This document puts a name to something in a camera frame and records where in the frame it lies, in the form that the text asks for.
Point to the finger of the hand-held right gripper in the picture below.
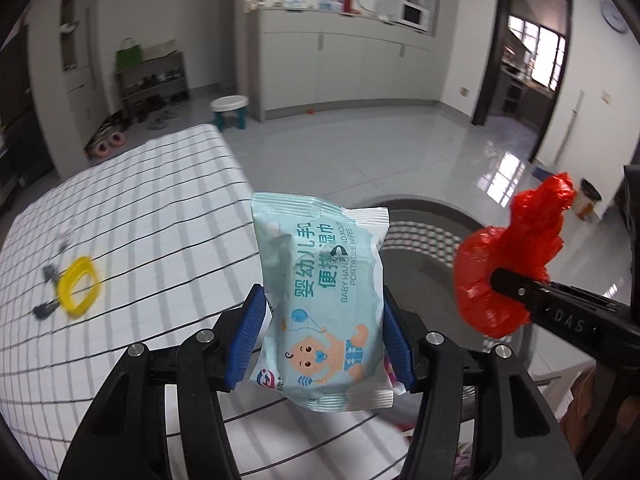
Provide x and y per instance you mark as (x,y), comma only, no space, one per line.
(634,200)
(565,310)

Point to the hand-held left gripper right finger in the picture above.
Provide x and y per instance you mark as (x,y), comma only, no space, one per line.
(397,345)

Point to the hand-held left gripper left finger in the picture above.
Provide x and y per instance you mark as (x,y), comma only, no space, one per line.
(247,335)

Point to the light blue wipes packet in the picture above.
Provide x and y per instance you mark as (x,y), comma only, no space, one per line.
(320,310)

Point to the grey perforated basket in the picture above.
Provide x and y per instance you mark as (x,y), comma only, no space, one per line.
(425,270)

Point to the red plastic bag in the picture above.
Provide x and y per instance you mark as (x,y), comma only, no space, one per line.
(525,230)

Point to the black ridged clip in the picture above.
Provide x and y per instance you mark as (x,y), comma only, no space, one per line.
(42,310)

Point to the white paper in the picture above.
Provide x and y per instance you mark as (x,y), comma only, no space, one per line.
(63,237)

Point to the white stool with teal legs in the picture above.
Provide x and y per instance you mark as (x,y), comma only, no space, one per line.
(229,103)

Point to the pink slipper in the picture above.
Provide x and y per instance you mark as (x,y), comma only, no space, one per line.
(103,150)
(118,140)

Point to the group of dark shoes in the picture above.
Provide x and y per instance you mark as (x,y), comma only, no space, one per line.
(150,81)

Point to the white counter cabinet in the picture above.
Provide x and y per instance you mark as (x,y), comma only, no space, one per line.
(340,70)

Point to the white microwave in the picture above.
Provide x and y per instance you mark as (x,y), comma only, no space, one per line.
(414,14)

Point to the white shelf cabinet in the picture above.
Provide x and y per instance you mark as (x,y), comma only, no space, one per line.
(80,100)

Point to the grey shoe rack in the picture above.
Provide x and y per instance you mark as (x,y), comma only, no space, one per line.
(150,61)

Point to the white flat box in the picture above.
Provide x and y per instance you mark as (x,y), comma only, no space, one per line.
(160,52)

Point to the green handbag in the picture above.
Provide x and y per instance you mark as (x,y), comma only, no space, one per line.
(129,57)

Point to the black tall cabinet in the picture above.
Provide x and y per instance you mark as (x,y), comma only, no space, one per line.
(20,135)

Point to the tissue box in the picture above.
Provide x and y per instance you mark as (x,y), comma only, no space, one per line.
(294,2)

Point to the round wall clock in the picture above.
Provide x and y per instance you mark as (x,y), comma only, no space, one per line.
(612,16)

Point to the dark door frame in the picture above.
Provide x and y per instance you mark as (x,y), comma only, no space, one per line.
(492,60)

